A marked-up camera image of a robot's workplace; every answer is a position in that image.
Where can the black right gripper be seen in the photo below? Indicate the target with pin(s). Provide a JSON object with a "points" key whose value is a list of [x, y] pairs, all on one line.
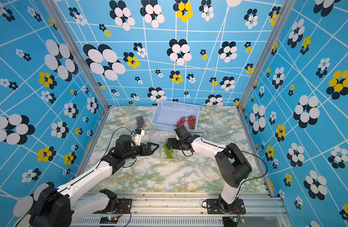
{"points": [[174, 144]]}

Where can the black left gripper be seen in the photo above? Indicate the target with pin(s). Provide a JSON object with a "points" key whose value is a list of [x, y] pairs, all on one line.
{"points": [[145, 152]]}

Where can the green grape bunch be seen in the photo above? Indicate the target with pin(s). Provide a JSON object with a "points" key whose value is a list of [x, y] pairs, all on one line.
{"points": [[168, 152]]}

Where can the clear plastic clamshell container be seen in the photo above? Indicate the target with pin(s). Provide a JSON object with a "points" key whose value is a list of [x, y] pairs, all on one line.
{"points": [[131, 123]]}

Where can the black grape bunch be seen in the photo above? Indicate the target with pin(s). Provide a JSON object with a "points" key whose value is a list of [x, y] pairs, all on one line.
{"points": [[140, 122]]}

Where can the white perforated plastic basket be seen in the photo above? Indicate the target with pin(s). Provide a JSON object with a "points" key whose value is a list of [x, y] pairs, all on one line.
{"points": [[168, 113]]}

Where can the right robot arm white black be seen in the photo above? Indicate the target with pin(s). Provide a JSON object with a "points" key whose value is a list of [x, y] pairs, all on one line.
{"points": [[233, 165]]}

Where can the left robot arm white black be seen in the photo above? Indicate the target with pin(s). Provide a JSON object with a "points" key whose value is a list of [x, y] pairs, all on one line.
{"points": [[62, 206]]}

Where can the red grape bunch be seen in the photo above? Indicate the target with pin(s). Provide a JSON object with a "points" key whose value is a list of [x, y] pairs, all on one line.
{"points": [[191, 120], [181, 121]]}

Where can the left green circuit board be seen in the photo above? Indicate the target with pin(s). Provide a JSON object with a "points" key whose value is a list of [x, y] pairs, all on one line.
{"points": [[109, 220]]}

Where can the green circuit board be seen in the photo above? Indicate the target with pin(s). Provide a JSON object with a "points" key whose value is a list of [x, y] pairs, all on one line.
{"points": [[109, 220], [230, 221]]}

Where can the right green circuit board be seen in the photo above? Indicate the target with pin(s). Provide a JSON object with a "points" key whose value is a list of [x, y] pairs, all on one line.
{"points": [[230, 221]]}

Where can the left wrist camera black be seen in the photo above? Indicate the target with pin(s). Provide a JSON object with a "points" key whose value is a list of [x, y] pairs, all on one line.
{"points": [[138, 134]]}

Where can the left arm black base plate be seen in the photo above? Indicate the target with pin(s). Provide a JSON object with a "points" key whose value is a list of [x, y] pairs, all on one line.
{"points": [[117, 206]]}

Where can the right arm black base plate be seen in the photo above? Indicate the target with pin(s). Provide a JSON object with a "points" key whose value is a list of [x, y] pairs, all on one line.
{"points": [[219, 206]]}

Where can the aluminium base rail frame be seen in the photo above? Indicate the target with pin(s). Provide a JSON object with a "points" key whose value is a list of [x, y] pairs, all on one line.
{"points": [[187, 210]]}

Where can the aluminium corner post left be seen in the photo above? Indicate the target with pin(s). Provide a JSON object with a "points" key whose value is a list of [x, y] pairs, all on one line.
{"points": [[66, 34]]}

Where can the aluminium corner post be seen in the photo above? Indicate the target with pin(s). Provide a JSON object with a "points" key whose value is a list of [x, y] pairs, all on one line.
{"points": [[66, 34], [285, 12]]}

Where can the aluminium corner post right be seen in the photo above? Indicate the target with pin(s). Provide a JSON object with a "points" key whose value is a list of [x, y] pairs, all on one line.
{"points": [[285, 12]]}

